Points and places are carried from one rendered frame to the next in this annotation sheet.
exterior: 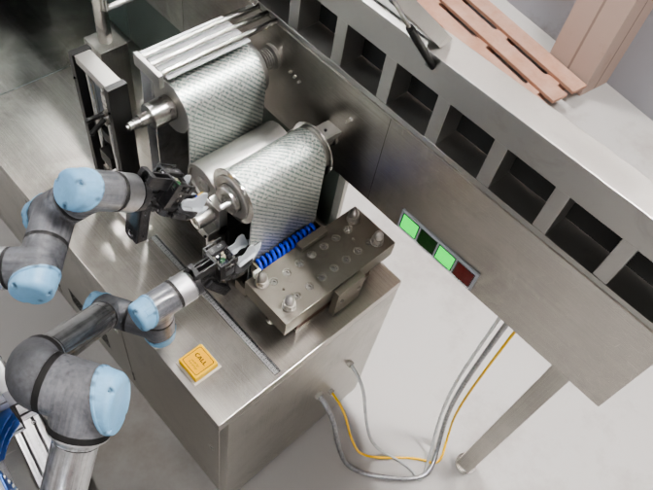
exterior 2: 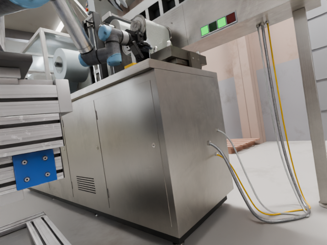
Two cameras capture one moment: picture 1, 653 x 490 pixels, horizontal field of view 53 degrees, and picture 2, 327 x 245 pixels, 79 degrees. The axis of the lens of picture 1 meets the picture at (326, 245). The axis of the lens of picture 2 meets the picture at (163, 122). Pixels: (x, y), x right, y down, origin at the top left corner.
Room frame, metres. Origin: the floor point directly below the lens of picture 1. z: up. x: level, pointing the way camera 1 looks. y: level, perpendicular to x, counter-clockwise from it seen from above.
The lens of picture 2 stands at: (-0.32, 0.06, 0.62)
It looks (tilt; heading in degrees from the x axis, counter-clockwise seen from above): 0 degrees down; 5
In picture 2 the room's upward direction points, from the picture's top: 8 degrees counter-clockwise
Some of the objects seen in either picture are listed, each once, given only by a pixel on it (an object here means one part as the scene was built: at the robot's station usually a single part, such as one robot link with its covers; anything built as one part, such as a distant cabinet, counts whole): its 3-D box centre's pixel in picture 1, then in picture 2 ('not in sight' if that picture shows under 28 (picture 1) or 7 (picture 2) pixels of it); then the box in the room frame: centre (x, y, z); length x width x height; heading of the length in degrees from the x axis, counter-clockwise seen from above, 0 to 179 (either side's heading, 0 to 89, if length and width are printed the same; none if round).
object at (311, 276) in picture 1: (322, 266); (180, 60); (0.97, 0.00, 1.00); 0.40 x 0.16 x 0.06; 144
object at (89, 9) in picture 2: not in sight; (89, 7); (1.30, 0.67, 1.66); 0.07 x 0.07 x 0.10; 39
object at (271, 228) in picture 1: (285, 220); (160, 48); (1.01, 0.12, 1.11); 0.23 x 0.01 x 0.18; 144
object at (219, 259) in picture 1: (211, 267); (133, 40); (0.82, 0.26, 1.12); 0.12 x 0.08 x 0.09; 144
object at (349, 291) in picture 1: (347, 294); (194, 61); (0.93, -0.08, 0.97); 0.10 x 0.03 x 0.11; 144
